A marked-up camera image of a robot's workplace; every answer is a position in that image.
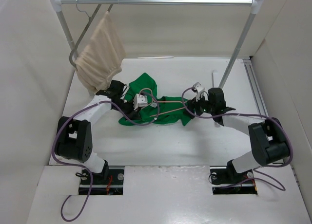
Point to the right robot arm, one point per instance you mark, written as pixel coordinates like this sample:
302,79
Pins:
268,140

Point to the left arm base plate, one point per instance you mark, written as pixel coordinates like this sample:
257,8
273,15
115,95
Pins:
112,185

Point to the green t shirt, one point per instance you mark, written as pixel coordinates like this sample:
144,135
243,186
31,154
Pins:
145,81

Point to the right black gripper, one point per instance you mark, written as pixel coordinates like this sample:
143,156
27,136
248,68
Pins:
192,103

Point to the metal clothes rack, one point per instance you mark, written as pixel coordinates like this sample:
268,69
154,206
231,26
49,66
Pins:
255,6

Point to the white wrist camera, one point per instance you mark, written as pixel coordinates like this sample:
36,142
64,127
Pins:
140,101
198,89

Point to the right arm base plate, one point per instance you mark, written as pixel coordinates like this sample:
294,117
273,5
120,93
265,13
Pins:
224,184

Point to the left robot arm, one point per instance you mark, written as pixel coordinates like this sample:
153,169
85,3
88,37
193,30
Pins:
75,136

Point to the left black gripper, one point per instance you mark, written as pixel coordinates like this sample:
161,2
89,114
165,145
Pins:
133,114

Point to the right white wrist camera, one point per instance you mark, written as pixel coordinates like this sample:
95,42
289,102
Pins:
198,89

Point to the grey plastic hanger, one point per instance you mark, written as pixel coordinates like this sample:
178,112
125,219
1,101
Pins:
74,52

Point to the aluminium rail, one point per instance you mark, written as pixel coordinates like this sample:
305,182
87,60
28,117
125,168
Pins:
260,104

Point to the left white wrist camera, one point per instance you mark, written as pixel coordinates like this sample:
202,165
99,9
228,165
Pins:
140,101

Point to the beige cloth garment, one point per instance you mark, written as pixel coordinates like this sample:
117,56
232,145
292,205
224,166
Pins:
102,57

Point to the pink wire hanger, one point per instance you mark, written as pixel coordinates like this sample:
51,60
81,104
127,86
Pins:
166,106

